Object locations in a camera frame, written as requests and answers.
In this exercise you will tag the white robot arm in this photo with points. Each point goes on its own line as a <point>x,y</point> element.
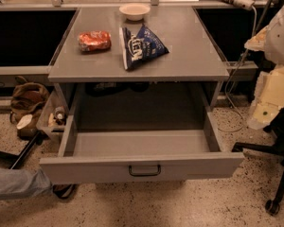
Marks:
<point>270,40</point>

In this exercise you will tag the brown shoe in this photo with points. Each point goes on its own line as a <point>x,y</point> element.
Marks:
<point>63,191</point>

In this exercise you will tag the black top drawer handle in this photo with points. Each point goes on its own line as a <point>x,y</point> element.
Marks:
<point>144,171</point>

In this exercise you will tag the blue chip bag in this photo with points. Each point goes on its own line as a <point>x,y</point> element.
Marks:
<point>140,47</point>

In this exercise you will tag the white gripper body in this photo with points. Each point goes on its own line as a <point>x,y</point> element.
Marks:
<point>281,38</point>

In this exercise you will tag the person's leg in jeans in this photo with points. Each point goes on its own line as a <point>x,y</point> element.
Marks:
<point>20,184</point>

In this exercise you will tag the grey top drawer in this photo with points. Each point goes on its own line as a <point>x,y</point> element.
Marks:
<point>142,161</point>

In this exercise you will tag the white bowl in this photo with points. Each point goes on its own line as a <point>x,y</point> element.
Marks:
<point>135,11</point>

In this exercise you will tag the orange snack bag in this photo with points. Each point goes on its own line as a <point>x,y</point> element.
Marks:
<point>94,40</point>

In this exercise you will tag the black metal floor bar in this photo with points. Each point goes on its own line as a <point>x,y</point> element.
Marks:
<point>16,160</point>

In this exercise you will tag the cream foam-padded gripper finger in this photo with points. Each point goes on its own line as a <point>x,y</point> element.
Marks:
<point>261,115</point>

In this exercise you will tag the grey drawer cabinet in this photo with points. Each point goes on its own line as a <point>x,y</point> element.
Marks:
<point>138,76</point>

